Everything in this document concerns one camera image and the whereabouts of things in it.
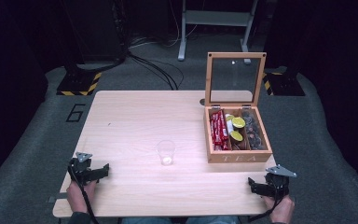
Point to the person's left hand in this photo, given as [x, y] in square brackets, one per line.
[77, 196]

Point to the grey tape strip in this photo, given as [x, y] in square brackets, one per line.
[57, 198]

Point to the white sachet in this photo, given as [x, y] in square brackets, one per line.
[229, 126]

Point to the person's legs in jeans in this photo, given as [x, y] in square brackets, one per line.
[180, 220]

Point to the red sachet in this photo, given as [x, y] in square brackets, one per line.
[223, 124]
[222, 145]
[215, 130]

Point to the clear plastic cup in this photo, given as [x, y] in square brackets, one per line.
[166, 153]

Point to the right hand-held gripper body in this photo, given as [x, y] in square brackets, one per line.
[276, 183]

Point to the black base with hazard stripes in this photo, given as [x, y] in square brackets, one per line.
[79, 83]
[284, 84]

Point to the wooden box with glass lid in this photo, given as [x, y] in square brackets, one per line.
[237, 157]

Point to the dark cabinet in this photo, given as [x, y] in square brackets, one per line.
[96, 29]

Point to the person's right hand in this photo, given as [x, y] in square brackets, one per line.
[282, 208]

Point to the grey metal stand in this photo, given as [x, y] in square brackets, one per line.
[214, 17]

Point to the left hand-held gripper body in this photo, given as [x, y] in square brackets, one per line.
[81, 171]

